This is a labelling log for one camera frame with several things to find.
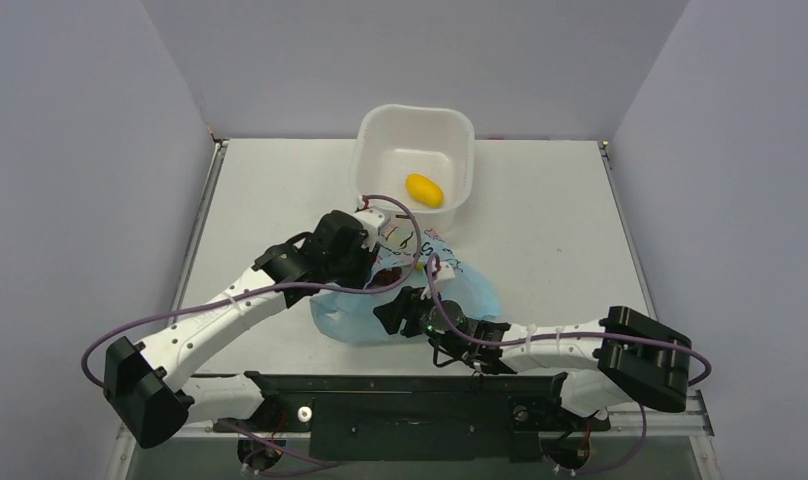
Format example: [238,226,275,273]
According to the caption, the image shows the light blue plastic bag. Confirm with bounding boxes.
[309,225,502,345]

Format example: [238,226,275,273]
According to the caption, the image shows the yellow fake fruit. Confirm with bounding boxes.
[405,174,445,209]

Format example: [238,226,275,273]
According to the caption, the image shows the dark red fake fruit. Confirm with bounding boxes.
[368,266,404,289]

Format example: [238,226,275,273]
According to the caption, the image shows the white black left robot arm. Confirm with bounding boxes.
[103,208,389,449]

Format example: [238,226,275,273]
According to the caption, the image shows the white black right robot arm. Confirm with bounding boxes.
[373,287,692,427]

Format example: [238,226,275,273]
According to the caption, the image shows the white plastic basket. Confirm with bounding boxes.
[349,104,475,233]

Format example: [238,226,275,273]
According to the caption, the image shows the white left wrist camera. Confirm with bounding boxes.
[353,198,391,243]

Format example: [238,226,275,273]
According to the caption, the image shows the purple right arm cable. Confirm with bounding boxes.
[425,253,714,388]

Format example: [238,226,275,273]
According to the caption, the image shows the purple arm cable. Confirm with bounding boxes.
[80,193,424,392]
[425,253,714,388]

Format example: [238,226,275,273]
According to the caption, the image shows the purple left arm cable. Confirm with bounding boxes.
[80,193,424,392]

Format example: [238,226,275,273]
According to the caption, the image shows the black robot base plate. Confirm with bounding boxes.
[216,373,610,462]

